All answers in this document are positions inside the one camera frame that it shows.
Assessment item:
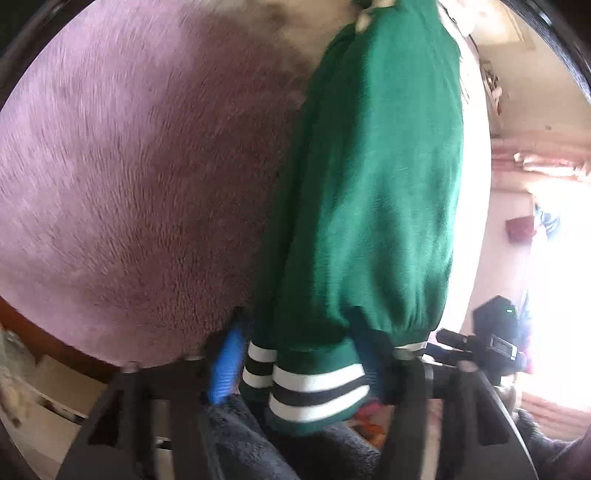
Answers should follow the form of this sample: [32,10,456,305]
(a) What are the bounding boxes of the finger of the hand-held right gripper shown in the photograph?
[427,343,463,365]
[436,328,484,354]

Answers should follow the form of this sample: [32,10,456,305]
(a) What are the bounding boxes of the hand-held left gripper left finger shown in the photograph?
[55,318,246,480]

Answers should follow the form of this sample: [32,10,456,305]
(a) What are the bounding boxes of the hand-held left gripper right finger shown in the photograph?
[353,320,539,480]

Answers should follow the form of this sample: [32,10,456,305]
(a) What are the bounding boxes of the green and cream varsity jacket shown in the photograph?
[240,0,465,437]

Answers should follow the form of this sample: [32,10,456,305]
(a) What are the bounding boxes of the person's right forearm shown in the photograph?
[507,408,591,480]

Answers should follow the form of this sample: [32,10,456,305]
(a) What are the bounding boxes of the pile of clothes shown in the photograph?
[505,202,562,241]

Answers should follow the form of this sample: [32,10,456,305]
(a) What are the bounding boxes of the window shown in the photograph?
[526,175,591,398]

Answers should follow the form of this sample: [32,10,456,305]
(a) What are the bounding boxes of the loose pink floral curtain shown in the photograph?
[516,387,591,435]

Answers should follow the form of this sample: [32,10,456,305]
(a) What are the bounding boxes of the person's dark fleece pants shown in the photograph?
[202,396,385,480]

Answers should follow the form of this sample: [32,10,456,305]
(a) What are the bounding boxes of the white drawer cabinet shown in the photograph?
[0,323,122,462]

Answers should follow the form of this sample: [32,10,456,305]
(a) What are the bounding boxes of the tied pink floral curtain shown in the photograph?
[491,131,591,177]

